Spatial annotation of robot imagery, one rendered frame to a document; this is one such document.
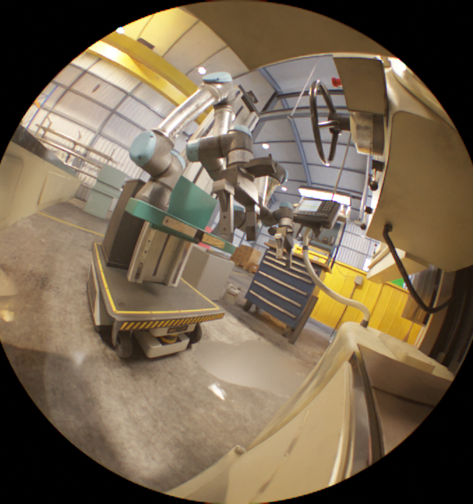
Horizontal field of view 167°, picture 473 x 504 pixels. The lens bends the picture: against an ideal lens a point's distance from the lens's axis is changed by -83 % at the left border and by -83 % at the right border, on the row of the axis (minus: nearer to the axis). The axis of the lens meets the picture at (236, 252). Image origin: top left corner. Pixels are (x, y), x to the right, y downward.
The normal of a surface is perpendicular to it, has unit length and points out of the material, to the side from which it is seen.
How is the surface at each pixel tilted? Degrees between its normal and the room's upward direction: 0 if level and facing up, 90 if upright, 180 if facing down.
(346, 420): 0
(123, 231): 90
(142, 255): 90
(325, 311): 90
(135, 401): 0
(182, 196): 90
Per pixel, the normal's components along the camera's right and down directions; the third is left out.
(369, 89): -0.40, 0.91
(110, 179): 0.72, 0.33
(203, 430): 0.40, -0.91
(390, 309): -0.56, -0.24
